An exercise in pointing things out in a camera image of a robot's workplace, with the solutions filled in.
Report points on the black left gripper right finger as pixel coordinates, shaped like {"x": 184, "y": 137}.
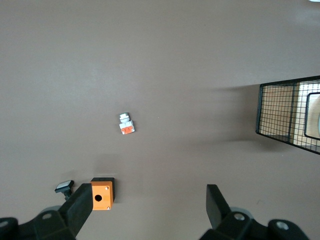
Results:
{"x": 217, "y": 210}

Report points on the black square-cap push button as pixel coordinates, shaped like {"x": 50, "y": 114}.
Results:
{"x": 64, "y": 186}

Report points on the brown table cover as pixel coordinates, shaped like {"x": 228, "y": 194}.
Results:
{"x": 150, "y": 62}

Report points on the small orange grey connector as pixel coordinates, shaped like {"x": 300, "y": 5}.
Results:
{"x": 127, "y": 126}

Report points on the orange button enclosure box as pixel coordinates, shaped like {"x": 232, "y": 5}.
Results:
{"x": 102, "y": 197}

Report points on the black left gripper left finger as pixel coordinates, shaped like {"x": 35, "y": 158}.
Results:
{"x": 75, "y": 212}

